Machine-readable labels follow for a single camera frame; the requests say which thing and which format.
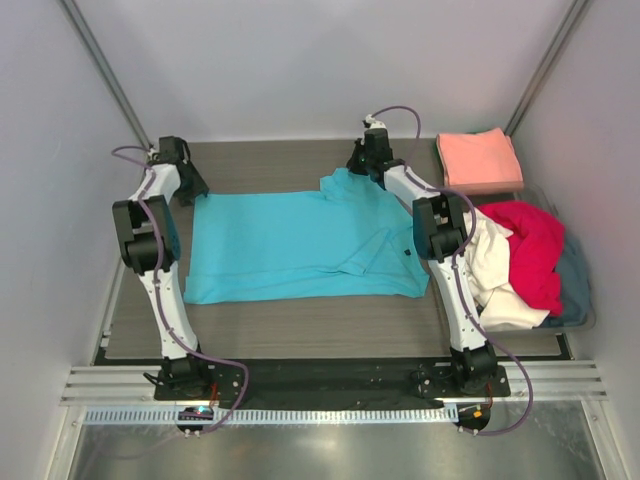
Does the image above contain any turquoise t shirt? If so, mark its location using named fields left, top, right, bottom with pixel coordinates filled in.
left=184, top=168, right=429, bottom=305

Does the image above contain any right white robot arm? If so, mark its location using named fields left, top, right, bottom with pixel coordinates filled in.
left=347, top=119, right=498, bottom=396

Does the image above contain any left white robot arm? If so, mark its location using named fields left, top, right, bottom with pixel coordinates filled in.
left=112, top=136, right=212, bottom=400

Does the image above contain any folded green t shirt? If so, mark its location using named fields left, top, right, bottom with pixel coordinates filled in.
left=433, top=141, right=442, bottom=163

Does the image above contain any folded pink t shirt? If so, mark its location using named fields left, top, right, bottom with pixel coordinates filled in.
left=436, top=128, right=524, bottom=194

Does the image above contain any clear plastic bin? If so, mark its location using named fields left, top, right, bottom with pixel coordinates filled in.
left=463, top=191, right=595, bottom=331

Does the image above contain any red t shirt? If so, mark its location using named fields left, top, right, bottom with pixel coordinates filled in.
left=479, top=200, right=565, bottom=316

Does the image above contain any cream t shirt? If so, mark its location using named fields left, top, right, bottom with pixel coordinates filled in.
left=464, top=209, right=550, bottom=331

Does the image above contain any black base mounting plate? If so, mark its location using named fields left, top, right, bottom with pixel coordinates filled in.
left=144, top=357, right=511, bottom=411

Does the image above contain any teal grey t shirt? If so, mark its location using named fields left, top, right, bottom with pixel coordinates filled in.
left=540, top=232, right=592, bottom=328

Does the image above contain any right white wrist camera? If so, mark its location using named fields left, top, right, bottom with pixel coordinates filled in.
left=362, top=115, right=387, bottom=130

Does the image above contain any left aluminium frame post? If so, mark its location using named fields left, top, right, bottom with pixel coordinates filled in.
left=57, top=0, right=152, bottom=147

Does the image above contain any aluminium frame post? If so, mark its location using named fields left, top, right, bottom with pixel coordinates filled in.
left=504, top=0, right=593, bottom=137
left=57, top=0, right=152, bottom=147

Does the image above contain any right aluminium frame post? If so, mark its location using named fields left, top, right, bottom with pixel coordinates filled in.
left=504, top=0, right=593, bottom=137

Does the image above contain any slotted grey cable duct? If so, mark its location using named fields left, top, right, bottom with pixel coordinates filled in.
left=84, top=404, right=458, bottom=426

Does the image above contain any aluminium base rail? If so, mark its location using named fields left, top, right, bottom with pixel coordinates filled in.
left=60, top=361, right=607, bottom=406

